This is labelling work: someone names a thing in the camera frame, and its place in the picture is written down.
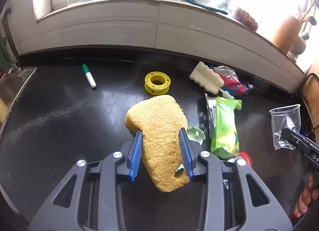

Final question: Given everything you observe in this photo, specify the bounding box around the clear plastic cup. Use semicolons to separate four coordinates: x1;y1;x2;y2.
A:
269;104;301;150

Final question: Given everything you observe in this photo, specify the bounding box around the purple toothpaste tube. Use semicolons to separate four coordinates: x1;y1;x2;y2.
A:
241;82;254;95

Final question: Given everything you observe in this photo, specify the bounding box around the green white marker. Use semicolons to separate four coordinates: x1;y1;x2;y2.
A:
82;64;97;89

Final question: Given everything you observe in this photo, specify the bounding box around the white foam brush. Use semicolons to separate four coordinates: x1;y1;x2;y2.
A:
189;61;234;100

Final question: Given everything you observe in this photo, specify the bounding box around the wooden cutting board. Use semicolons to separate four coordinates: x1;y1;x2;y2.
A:
300;62;319;132

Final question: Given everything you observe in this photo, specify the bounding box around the red foil snack wrapper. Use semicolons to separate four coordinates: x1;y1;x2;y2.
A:
209;65;243;97

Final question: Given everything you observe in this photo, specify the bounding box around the green snack bag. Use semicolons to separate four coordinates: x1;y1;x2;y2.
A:
205;95;242;160

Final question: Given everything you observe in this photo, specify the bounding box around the person's right hand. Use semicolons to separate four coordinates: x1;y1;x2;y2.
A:
294;174;318;218

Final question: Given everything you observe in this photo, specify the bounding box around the red plastic lid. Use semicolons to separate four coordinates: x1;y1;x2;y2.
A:
233;152;252;166

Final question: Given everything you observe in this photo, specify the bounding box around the teal brush on sill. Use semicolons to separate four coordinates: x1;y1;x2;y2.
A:
182;0;228;15

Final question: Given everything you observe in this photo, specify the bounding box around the yellow sponge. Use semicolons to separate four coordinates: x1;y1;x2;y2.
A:
124;95;189;193

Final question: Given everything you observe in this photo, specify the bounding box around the yellow tape spool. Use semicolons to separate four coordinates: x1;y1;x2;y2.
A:
144;71;171;96

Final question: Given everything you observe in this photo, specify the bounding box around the stainless steel sink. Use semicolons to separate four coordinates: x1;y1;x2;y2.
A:
1;67;38;140

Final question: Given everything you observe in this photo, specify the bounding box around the green cloth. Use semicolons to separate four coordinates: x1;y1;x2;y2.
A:
0;37;12;72

